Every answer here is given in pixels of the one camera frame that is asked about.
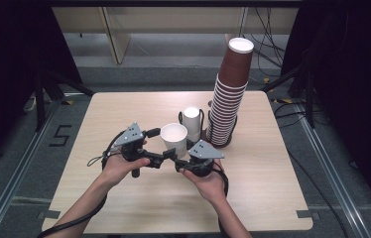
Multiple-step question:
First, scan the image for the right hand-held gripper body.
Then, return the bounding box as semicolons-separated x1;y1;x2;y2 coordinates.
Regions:
173;139;226;179

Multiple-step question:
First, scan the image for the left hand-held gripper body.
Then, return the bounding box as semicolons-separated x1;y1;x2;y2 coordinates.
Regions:
112;122;166;179

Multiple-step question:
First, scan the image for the black double cup holder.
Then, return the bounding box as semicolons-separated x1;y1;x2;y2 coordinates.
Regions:
177;108;238;151

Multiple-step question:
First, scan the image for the single white paper cup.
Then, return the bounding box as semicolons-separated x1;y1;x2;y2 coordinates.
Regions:
159;122;189;160

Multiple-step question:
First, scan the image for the stack of white paper cups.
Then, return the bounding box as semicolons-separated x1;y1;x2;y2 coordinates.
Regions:
183;105;202;144

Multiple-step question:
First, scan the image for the stack of brown paper cups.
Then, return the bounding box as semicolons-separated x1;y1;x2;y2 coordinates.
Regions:
205;37;255;147

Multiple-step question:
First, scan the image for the person's right hand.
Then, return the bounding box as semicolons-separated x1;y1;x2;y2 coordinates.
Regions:
178;158;228;206

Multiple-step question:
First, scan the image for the person's left hand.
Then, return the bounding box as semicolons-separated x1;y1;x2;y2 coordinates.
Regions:
99;140;152;193

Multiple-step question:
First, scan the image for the black tripod stand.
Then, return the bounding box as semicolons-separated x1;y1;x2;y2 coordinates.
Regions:
34;68;96;133

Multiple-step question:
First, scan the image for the black tape piece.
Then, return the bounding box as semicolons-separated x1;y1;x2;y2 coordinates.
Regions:
296;209;320;221
37;209;62;221

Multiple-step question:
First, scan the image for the beige wooden shelf unit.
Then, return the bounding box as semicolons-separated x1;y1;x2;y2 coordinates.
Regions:
52;7;300;65

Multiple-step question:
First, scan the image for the black metal stand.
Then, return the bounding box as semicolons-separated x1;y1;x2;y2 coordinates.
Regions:
260;61;317;130

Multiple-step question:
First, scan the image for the black curtain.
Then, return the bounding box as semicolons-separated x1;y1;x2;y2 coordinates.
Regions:
0;0;83;170
280;0;371;229

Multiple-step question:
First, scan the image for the right hand-held gripper cable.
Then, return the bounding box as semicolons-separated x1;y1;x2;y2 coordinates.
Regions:
210;161;230;238

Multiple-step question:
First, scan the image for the hand-held gripper cable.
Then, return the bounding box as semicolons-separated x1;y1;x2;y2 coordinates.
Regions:
36;130;126;238
210;161;230;238

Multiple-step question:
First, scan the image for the left hand-held gripper cable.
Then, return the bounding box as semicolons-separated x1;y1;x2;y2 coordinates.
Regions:
36;130;126;238

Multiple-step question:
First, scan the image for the black floor cable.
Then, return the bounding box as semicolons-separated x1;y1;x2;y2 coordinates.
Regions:
272;101;350;238

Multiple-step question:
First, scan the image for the aluminium floor rail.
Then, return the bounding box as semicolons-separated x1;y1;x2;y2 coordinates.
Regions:
0;98;66;238
292;101;370;238

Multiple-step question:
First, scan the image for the bundle of black hanging cables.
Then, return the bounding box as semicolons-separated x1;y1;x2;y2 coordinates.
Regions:
241;7;289;71

